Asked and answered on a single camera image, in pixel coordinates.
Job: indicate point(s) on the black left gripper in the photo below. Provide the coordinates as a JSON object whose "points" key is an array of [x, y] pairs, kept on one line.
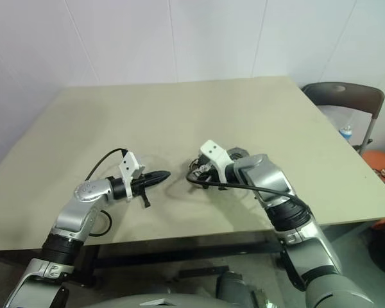
{"points": [[138, 187]]}

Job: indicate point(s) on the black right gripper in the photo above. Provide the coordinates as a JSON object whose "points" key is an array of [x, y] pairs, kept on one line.
{"points": [[205, 171]]}

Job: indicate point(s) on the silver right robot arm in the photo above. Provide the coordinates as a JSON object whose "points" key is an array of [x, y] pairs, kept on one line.
{"points": [[276, 192]]}

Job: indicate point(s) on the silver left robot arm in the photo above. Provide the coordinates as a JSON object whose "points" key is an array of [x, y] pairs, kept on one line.
{"points": [[73, 218]]}

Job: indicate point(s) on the grey robot torso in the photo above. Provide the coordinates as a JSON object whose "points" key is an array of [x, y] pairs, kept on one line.
{"points": [[186, 295]]}

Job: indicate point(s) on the clear bottle with blue label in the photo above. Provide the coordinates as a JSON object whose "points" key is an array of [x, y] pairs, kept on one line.
{"points": [[346, 131]]}

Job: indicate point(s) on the dark folding chair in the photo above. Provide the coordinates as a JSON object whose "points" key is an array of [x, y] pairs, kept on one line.
{"points": [[349, 96]]}

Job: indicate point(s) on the orange round object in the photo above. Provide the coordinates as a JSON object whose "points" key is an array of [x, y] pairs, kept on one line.
{"points": [[377, 160]]}

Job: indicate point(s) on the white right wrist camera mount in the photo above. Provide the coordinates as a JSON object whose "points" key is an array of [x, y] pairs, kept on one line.
{"points": [[216, 154]]}

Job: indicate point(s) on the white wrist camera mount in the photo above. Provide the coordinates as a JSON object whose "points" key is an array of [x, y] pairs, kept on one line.
{"points": [[128, 167], [216, 154]]}

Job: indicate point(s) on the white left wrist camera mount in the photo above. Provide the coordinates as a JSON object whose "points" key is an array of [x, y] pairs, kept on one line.
{"points": [[128, 167]]}

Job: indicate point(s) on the black table frame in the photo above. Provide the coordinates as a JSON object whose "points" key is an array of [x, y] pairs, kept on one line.
{"points": [[179, 253]]}

